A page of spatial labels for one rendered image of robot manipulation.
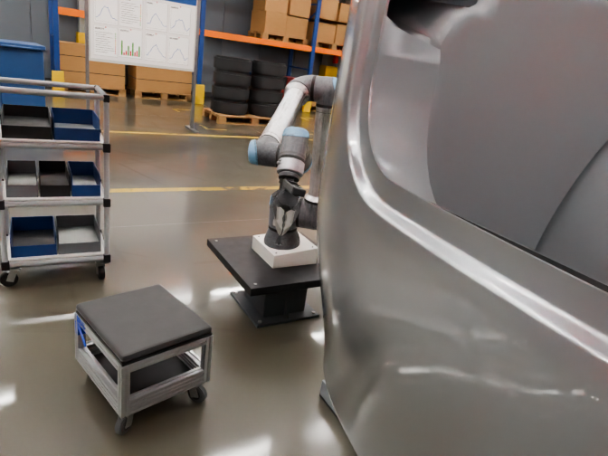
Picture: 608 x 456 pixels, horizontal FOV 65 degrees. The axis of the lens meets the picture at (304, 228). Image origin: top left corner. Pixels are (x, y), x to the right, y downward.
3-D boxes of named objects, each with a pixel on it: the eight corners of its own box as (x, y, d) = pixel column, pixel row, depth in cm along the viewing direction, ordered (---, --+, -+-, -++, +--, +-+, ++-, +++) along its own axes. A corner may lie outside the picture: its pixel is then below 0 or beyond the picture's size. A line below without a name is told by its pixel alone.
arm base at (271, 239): (257, 238, 253) (257, 221, 249) (286, 232, 263) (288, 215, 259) (276, 252, 239) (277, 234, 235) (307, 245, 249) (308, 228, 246)
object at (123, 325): (209, 403, 186) (216, 327, 175) (119, 445, 162) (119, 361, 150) (156, 348, 214) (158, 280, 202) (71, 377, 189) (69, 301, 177)
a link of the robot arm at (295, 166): (308, 162, 160) (281, 154, 157) (306, 175, 159) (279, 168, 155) (299, 169, 168) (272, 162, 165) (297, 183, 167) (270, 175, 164)
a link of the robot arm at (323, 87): (304, 221, 252) (317, 73, 223) (337, 226, 249) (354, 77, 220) (297, 232, 238) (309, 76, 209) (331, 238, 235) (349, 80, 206)
